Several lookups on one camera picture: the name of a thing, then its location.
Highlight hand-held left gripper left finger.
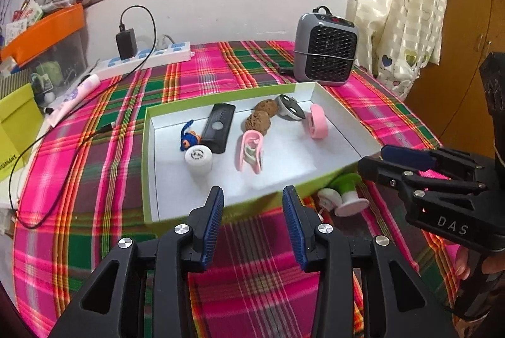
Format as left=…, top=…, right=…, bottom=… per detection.
left=47, top=186, right=225, bottom=338

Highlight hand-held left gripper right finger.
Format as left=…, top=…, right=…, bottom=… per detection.
left=282, top=185, right=454, bottom=338

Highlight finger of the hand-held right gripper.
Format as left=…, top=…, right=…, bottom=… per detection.
left=380, top=144, right=494, bottom=181
left=358, top=156, right=490, bottom=205

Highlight green and white massager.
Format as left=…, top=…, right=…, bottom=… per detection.
left=318, top=173, right=371, bottom=218

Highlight green and white cardboard box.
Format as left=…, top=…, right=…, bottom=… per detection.
left=141, top=81, right=383, bottom=225

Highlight pink oblong case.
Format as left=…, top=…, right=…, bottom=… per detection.
left=304, top=104, right=329, bottom=139

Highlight black remote control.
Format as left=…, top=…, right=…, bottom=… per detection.
left=200, top=104, right=236, bottom=154

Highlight brown walnut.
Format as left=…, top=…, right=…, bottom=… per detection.
left=254, top=99, right=281, bottom=117
left=245, top=112, right=272, bottom=133

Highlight black round device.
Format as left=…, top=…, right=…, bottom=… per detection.
left=275, top=94, right=307, bottom=121

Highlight person's right hand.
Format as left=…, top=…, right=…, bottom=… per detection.
left=455, top=245, right=505, bottom=283

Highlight pink plaid tablecloth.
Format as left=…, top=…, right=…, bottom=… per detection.
left=12, top=40, right=486, bottom=338

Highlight blue toy mouse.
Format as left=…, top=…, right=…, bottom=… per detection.
left=179, top=119, right=203, bottom=152

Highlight wooden cabinet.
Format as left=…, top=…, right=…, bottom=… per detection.
left=406, top=0, right=505, bottom=151

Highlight grey space heater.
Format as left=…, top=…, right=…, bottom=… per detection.
left=294, top=6, right=359, bottom=87

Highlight cream heart print curtain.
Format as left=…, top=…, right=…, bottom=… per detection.
left=357, top=0, right=452, bottom=100

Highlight white power strip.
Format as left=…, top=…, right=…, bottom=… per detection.
left=92, top=42, right=195, bottom=80

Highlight pink white tube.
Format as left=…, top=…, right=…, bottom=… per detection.
left=44, top=73, right=102, bottom=126

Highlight black charger adapter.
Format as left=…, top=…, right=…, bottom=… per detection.
left=116, top=29, right=138, bottom=60

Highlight lime green box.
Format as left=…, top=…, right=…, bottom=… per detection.
left=0, top=83, right=44, bottom=181

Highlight grey zigzag patterned box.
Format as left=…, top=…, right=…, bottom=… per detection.
left=0, top=69, right=36, bottom=98

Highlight clear bin with orange lid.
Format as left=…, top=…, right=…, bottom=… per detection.
left=0, top=3, right=88, bottom=86

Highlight colourful paper packets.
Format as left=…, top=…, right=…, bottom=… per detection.
left=12, top=0, right=44, bottom=23

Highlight black charger cable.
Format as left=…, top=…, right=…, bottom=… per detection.
left=9, top=5, right=157, bottom=230

